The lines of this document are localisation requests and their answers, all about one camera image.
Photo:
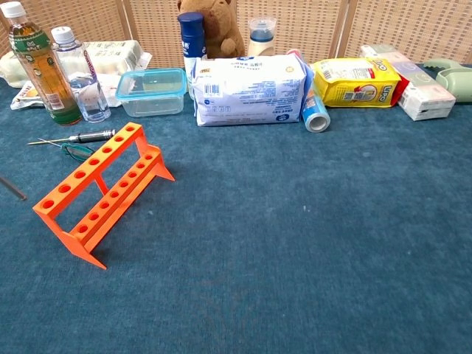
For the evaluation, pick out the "white toilet paper pack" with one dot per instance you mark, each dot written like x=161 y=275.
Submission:
x=110 y=59

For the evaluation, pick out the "brown capybara plush toy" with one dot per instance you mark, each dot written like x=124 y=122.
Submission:
x=221 y=29

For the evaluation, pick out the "clear container teal lid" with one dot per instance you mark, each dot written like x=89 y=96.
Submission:
x=151 y=92

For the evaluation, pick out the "green tea bottle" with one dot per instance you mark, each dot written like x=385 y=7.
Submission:
x=44 y=73

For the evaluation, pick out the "silver precision screwdriver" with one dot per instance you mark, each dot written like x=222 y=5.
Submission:
x=92 y=136

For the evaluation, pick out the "white sauce bottle clear cap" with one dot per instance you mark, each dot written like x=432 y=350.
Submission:
x=262 y=46

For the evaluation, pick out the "clear water bottle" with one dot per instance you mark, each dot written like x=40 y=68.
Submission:
x=86 y=85

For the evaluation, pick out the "wicker folding screen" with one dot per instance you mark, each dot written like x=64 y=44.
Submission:
x=387 y=26

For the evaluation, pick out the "red white snack packet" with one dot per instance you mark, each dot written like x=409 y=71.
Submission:
x=26 y=96

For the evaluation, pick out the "blue plastic wrap roll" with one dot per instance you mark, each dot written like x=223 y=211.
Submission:
x=315 y=110

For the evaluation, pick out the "blue table cloth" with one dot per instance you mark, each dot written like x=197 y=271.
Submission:
x=276 y=239

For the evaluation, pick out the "blue white spray can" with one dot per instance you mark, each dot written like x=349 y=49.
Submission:
x=191 y=40

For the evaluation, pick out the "pastel tissue box pack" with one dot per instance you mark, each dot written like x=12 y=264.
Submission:
x=424 y=92

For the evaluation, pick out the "white blue wet wipes pack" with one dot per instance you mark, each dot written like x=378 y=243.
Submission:
x=250 y=88

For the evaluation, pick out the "yellow snack box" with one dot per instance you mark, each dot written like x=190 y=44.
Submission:
x=354 y=85

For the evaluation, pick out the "orange tube rack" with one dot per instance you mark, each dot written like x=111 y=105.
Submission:
x=77 y=250

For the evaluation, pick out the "pale green lint roller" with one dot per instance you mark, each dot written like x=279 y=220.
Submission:
x=457 y=81

